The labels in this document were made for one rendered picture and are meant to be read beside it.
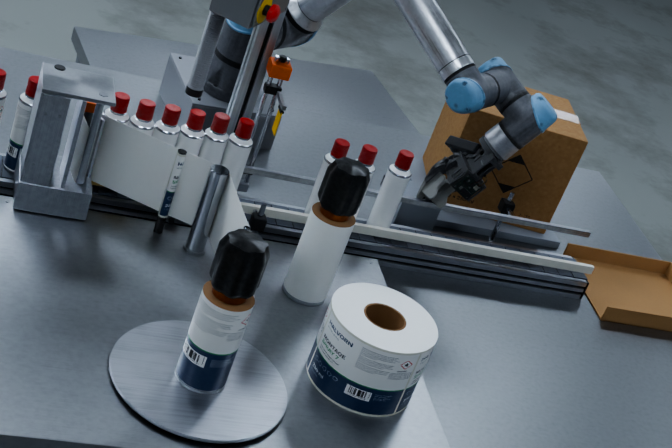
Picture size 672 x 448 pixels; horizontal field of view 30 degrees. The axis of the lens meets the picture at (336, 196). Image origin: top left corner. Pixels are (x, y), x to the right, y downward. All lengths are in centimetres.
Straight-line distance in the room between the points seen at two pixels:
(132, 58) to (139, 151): 87
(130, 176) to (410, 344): 68
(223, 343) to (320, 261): 40
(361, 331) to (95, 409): 47
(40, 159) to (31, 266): 21
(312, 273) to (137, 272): 33
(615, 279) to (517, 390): 66
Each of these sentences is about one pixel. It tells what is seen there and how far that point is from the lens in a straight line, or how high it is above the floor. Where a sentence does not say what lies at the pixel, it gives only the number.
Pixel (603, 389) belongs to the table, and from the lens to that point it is 271.
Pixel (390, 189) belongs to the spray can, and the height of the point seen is 100.
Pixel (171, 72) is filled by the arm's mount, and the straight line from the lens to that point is 310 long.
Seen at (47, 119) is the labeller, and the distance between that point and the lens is 237.
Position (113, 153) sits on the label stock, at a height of 100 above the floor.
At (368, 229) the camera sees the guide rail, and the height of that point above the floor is 91.
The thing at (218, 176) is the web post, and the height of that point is 106.
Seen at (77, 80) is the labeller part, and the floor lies 114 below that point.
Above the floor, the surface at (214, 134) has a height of 105.
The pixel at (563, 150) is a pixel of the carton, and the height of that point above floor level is 108.
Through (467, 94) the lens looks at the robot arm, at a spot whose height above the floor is 127.
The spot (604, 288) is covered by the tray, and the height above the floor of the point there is 83.
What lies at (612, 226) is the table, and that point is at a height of 83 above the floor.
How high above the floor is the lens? 219
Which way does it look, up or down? 27 degrees down
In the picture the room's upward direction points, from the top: 21 degrees clockwise
